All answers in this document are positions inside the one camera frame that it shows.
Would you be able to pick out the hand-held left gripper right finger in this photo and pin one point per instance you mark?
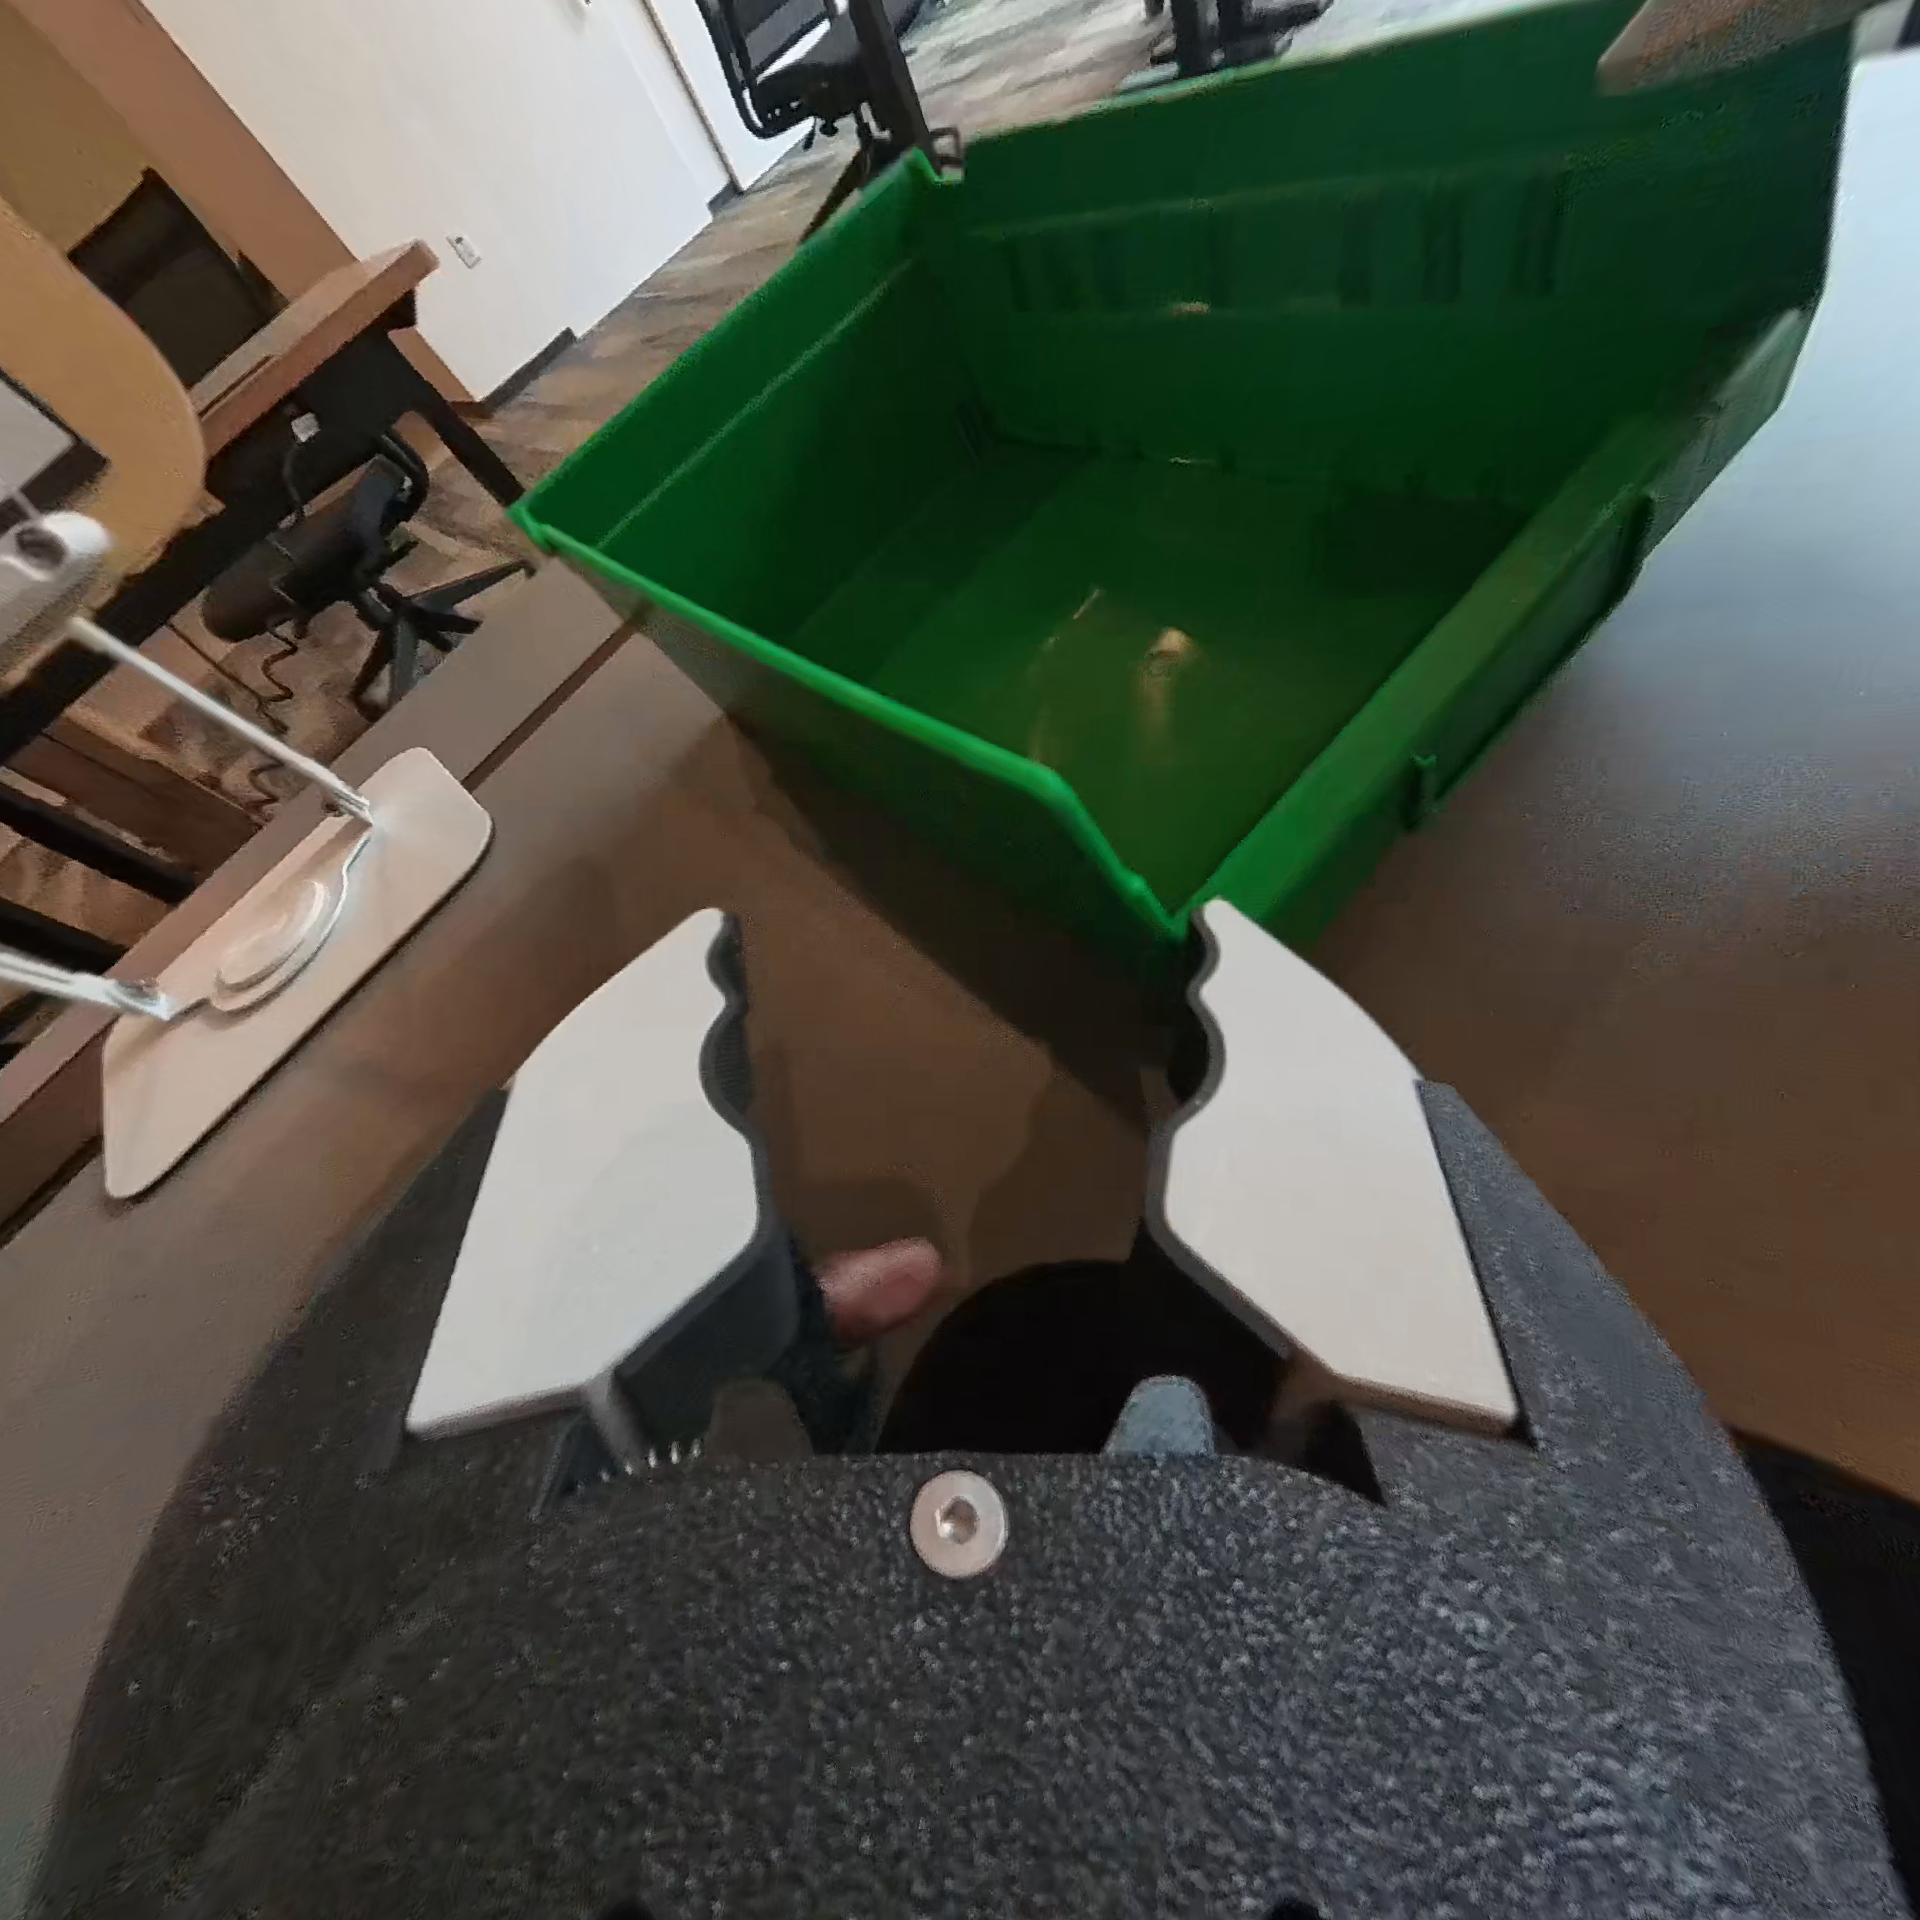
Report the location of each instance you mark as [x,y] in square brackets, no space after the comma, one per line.
[1320,1184]

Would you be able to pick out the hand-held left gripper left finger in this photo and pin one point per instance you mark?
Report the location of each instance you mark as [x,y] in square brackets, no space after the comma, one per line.
[598,1200]

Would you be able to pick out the person's right hand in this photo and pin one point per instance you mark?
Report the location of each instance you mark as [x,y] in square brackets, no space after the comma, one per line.
[882,1287]

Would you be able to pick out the silver monitor stand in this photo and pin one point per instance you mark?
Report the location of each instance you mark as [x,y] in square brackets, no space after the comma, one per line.
[283,902]

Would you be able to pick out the green plastic storage bin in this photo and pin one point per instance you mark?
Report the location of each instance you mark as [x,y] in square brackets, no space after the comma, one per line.
[1185,494]

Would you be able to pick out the wooden desk with black legs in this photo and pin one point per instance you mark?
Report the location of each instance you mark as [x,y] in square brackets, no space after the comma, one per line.
[322,376]

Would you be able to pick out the curved wooden panel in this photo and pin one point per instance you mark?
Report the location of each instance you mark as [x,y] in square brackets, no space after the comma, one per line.
[89,389]

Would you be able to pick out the black mesh office chair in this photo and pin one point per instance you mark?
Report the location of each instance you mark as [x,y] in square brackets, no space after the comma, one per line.
[810,60]

